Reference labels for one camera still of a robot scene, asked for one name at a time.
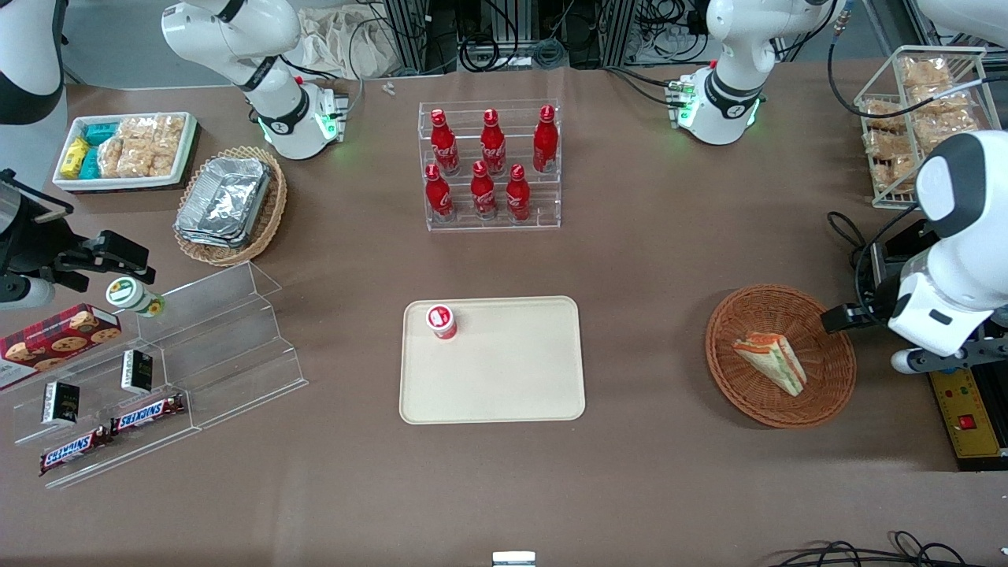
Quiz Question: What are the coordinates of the red cola bottle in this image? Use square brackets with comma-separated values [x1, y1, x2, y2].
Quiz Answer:
[431, 109, 461, 176]
[470, 160, 499, 221]
[480, 109, 508, 176]
[424, 163, 455, 223]
[505, 163, 532, 223]
[532, 105, 560, 175]

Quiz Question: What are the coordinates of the black cable bundle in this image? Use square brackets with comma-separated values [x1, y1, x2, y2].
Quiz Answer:
[459, 30, 569, 73]

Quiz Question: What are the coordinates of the clear acrylic bottle rack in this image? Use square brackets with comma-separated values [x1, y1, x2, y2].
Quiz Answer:
[417, 99, 562, 232]

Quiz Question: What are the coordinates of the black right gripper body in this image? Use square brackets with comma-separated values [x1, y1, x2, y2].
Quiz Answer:
[0, 169, 95, 279]

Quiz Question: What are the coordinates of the yellow emergency stop box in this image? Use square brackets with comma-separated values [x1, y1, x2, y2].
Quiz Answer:
[928, 367, 1008, 461]

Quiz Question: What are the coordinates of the black table cable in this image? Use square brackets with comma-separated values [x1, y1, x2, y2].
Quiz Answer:
[826, 208, 922, 317]

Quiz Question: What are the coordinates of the white rectangular snack bin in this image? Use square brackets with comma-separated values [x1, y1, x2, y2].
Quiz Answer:
[52, 112, 198, 193]

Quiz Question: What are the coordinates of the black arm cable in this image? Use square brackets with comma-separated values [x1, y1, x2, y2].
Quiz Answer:
[826, 0, 989, 120]

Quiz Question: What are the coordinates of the small black snack box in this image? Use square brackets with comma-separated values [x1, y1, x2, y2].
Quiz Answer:
[120, 350, 154, 395]
[41, 381, 81, 428]

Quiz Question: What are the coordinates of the aluminium frame post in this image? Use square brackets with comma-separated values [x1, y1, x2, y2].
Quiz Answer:
[383, 0, 431, 76]
[602, 0, 638, 65]

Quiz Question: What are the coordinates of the red cup with white lid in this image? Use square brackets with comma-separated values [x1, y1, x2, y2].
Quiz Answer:
[426, 304, 459, 341]

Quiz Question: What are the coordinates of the red cookie box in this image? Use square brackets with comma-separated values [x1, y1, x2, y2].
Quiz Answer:
[0, 303, 124, 391]

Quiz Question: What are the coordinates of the white cloth bag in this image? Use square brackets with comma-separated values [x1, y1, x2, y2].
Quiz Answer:
[295, 5, 399, 80]

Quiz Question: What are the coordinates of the triangle sandwich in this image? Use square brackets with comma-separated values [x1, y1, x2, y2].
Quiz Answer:
[732, 332, 808, 398]

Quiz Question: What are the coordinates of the clear acrylic stepped shelf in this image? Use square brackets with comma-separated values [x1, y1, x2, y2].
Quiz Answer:
[0, 261, 309, 491]

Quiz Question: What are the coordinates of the green and white cup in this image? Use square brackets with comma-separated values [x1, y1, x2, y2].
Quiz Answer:
[106, 277, 165, 319]

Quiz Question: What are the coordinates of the Snickers bar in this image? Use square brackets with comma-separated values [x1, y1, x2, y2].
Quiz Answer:
[39, 425, 113, 476]
[110, 394, 187, 436]

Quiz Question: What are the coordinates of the white wire rack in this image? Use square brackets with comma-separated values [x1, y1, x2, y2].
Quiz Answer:
[854, 45, 1003, 211]

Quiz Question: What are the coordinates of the black appliance housing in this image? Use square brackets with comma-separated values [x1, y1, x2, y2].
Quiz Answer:
[869, 219, 1008, 474]

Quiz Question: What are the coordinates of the black floor cable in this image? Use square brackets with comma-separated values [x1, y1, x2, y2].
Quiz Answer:
[767, 531, 1008, 567]

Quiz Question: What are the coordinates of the aluminium foil tray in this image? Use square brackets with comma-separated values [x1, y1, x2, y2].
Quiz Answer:
[178, 157, 273, 239]
[174, 217, 262, 250]

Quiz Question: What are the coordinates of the brown round wicker basket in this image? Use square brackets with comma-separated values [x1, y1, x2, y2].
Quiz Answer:
[705, 284, 858, 429]

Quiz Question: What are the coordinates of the light oval wicker basket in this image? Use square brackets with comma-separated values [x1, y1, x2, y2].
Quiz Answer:
[172, 146, 288, 268]

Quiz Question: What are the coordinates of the beige plastic serving tray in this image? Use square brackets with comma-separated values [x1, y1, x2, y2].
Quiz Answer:
[398, 296, 587, 425]

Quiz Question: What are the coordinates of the yellow snack packet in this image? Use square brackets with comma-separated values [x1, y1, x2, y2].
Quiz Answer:
[60, 137, 91, 180]

